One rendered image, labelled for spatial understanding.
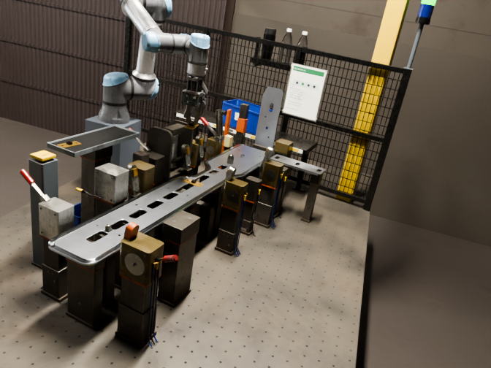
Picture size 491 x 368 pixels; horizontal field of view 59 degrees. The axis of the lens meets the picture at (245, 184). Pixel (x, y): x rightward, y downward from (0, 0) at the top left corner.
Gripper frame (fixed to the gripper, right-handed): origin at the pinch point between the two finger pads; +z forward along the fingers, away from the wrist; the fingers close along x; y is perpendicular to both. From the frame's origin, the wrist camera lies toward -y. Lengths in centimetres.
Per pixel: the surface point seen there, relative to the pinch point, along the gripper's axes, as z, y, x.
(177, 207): 26.1, 27.3, 5.8
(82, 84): 62, -262, -200
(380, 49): -36, -86, 76
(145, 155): 16.3, 8.0, -16.5
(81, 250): 26, 68, -10
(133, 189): 24.4, 24.8, -13.6
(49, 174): 16, 43, -37
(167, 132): 7.5, -2.1, -11.1
